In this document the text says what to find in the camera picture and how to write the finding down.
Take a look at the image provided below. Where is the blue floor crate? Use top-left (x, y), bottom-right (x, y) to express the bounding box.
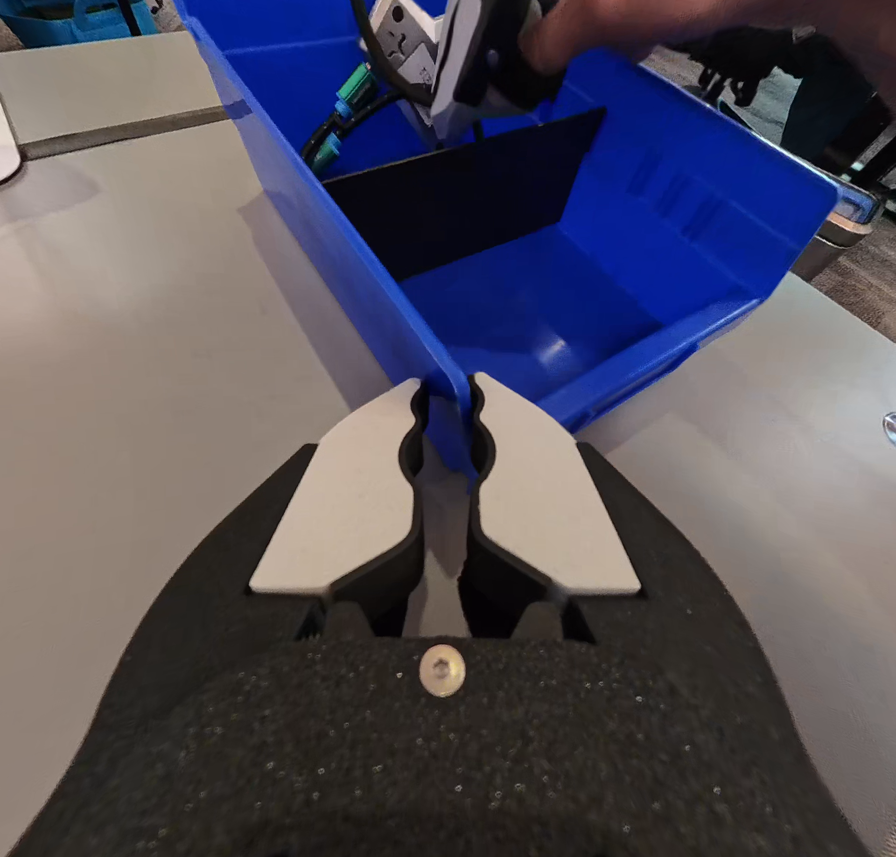
top-left (0, 0), bottom-right (159, 50)

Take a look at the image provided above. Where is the blue plastic bin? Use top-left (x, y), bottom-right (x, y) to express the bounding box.
top-left (171, 0), bottom-right (844, 476)

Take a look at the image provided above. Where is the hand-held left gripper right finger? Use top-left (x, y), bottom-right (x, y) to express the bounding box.
top-left (465, 372), bottom-right (642, 631)

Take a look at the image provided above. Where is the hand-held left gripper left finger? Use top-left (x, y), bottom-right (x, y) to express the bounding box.
top-left (250, 379), bottom-right (428, 631)

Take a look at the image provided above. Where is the grey trash bin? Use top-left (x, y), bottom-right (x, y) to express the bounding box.
top-left (789, 193), bottom-right (887, 283)

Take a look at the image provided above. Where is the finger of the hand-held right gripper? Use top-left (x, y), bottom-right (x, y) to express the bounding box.
top-left (427, 0), bottom-right (494, 140)

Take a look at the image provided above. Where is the silver stand base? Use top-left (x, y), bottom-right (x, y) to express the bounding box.
top-left (0, 102), bottom-right (23, 186)

